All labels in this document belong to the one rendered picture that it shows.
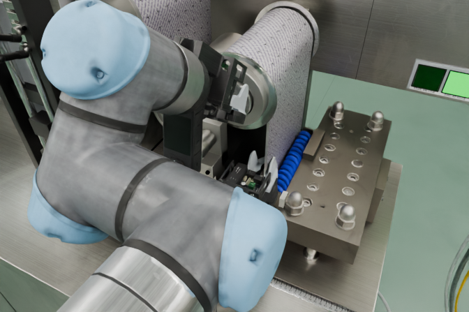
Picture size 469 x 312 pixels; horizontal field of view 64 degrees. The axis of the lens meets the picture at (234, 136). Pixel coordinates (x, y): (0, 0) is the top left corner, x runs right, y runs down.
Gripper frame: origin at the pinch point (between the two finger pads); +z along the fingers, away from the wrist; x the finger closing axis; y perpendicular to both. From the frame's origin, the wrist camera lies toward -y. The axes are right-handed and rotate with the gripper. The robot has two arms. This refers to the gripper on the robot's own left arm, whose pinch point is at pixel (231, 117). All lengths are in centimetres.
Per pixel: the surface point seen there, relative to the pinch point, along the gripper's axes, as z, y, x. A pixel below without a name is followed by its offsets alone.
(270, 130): 7.8, -0.4, -4.8
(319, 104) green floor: 225, 27, 21
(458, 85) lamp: 31, 19, -34
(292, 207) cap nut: 13.1, -13.0, -11.5
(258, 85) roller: -0.6, 6.0, -3.1
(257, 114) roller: 2.9, 1.6, -3.1
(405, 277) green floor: 134, -49, -52
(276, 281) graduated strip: 17.5, -28.9, -11.9
